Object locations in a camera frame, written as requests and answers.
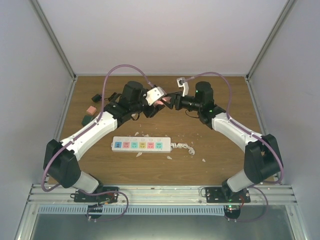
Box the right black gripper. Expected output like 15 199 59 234
161 91 202 112

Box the large pink adapter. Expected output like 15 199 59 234
153 97 171 106

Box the white power strip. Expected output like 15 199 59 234
111 136 171 153

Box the black plug with cable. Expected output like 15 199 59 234
91 92 122 103

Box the small pink plug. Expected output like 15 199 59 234
86 106 97 116

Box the dark green square adapter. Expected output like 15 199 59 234
81 115 93 127

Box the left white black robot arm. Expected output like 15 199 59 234
42 81 166 202

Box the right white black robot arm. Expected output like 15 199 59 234
165 78 284 203

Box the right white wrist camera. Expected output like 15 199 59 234
176 77 189 97

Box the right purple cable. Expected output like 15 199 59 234
183 71 285 223

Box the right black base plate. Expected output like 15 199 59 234
200 186 251 204

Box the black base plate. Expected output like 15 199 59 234
70 186 119 204
200 186 251 204

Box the grey slotted cable duct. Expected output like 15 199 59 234
38 204 225 216

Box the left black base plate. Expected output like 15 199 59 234
70 186 119 204

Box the aluminium front rail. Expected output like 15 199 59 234
27 184 298 206

